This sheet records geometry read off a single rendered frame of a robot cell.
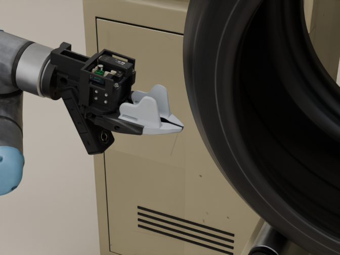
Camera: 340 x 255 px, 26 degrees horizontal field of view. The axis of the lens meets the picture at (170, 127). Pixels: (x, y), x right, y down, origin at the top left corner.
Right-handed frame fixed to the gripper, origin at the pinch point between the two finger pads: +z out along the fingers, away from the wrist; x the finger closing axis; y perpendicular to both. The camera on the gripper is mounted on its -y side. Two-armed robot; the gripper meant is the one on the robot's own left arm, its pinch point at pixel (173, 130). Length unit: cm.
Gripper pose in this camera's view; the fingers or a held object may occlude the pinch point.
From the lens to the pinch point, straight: 106.0
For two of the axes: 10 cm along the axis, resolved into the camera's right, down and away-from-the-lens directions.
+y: 1.1, -8.0, -5.9
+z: 9.0, 3.3, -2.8
